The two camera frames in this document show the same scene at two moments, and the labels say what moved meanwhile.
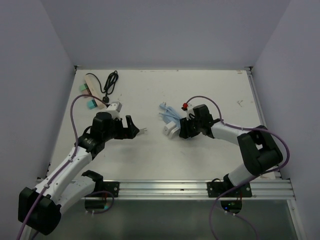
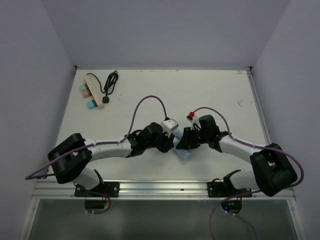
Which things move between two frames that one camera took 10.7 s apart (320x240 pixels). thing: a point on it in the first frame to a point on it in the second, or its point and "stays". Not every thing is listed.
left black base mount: x=112 y=187 stays
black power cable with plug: x=110 y=85 stays
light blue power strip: x=169 y=114 to x=184 y=153
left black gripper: x=129 y=132 to x=168 y=143
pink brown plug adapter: x=85 y=92 stays
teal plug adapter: x=92 y=104 stays
